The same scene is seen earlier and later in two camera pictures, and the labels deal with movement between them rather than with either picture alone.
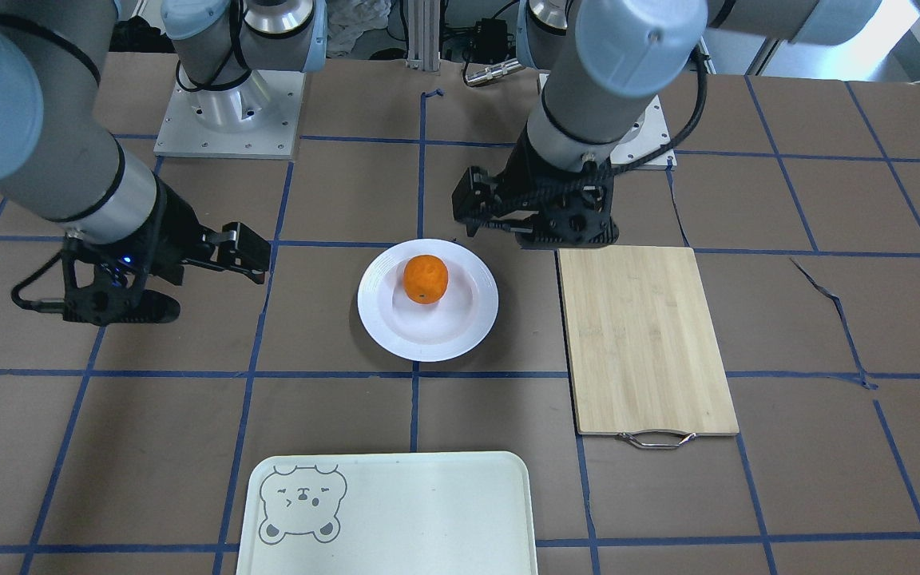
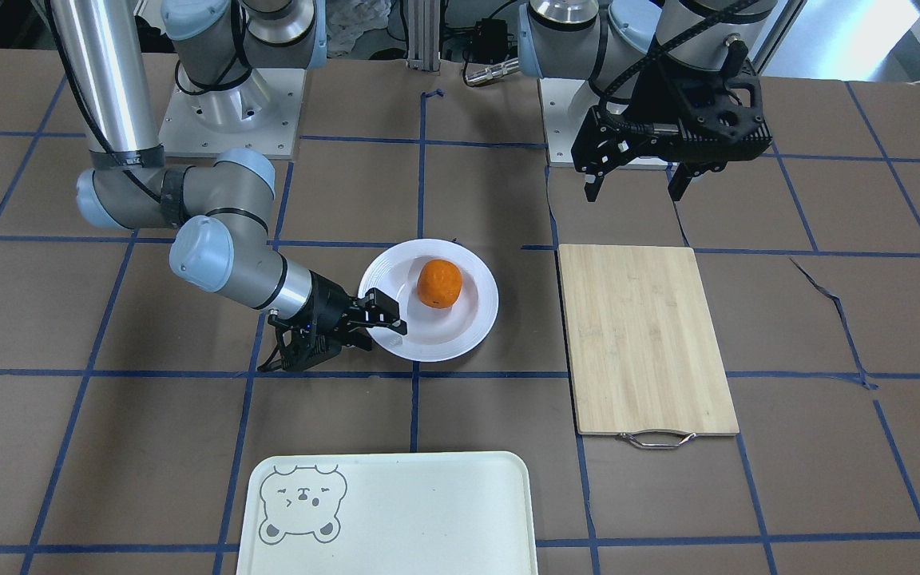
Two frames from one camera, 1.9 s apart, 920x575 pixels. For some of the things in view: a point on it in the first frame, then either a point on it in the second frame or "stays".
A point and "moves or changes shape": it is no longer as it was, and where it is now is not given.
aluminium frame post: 424,35 stays
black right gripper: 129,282 to 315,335
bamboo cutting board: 644,346 stays
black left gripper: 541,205 to 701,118
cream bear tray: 389,513 stays
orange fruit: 426,279 moves or changes shape
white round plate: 434,332 stays
